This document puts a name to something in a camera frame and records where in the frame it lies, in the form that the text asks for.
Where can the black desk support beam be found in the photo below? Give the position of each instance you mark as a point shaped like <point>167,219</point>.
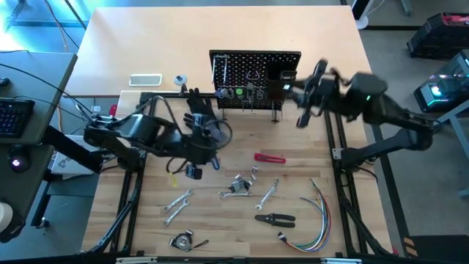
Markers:
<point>69,148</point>

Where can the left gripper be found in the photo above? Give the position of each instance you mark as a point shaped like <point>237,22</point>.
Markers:
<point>201,152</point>

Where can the black keyboard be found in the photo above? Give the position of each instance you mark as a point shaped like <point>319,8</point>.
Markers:
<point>14,117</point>

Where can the grey desk frame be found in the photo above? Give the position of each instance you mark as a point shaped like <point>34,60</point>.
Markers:
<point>458,128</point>

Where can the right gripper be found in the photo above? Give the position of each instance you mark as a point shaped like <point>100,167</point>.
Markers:
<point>329,93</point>

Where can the white pedestal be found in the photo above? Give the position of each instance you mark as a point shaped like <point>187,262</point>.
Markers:
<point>361,16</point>

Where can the black orange-striped mat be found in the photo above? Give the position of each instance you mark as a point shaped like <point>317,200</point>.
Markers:
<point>439,249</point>

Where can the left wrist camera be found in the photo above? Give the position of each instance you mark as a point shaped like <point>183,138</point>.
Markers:
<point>194,172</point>

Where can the small white tag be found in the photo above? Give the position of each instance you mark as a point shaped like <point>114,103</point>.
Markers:
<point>96,108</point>

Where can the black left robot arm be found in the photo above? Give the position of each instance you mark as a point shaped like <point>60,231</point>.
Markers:
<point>139,128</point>

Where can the white rectangular tray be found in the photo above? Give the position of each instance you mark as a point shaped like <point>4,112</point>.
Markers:
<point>145,80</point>

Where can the light wooden desk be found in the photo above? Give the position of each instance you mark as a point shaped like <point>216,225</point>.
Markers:
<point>220,29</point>

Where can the red utility knife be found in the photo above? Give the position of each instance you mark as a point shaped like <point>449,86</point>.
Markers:
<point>269,158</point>

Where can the black metal clip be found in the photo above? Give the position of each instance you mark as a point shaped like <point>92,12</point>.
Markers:
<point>240,186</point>

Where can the cream tape roll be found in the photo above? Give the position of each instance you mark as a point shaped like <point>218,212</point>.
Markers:
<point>4,216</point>

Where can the silver aluminium bar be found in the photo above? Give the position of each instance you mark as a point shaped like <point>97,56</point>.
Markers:
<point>340,261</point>
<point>137,260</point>

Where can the black perforated pegboard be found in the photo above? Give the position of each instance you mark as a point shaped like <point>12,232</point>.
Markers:
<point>242,69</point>

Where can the red clamp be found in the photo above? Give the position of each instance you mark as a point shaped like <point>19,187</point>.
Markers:
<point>113,110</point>

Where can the grey tape measure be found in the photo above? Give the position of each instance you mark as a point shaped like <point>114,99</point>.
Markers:
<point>181,242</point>

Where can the black pegboard bin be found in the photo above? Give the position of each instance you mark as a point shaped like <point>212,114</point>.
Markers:
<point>273,84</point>

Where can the black aluminium frame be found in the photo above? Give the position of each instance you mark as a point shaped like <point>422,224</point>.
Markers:
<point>256,96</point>

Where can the black mouse green light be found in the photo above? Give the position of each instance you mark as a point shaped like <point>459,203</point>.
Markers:
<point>17,161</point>

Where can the grey office desk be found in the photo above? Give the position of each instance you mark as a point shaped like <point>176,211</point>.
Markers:
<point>36,77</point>

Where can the black equipment case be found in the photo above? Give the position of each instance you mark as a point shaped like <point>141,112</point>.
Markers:
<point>439,36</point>

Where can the white round disc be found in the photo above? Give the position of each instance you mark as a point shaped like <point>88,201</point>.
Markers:
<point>180,80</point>

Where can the white cardboard box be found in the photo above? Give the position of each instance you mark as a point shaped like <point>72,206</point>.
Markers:
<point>66,161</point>

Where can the small dark mouse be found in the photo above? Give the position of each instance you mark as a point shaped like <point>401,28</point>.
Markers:
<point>3,81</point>

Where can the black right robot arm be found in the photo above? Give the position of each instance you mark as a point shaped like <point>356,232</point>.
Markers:
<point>395,110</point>

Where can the glowing computer tower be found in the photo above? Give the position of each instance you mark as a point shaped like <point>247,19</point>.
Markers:
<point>443,88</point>

